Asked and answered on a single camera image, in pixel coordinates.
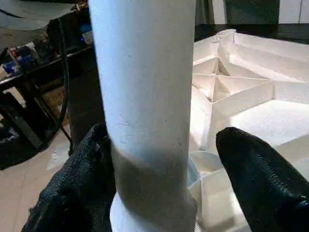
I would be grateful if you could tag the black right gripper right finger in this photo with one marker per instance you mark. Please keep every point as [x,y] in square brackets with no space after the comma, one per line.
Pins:
[265,188]

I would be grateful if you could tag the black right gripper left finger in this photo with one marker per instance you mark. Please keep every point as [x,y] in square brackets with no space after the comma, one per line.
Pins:
[77,188]

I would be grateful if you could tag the white plastic table top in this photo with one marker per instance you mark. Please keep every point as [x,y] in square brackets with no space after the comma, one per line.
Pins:
[253,116]

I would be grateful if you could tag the white plastic table leg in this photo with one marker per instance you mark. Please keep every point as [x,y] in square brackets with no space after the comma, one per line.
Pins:
[144,84]

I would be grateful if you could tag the black equipment rack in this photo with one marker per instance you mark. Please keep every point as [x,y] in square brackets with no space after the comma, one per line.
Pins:
[19,116]

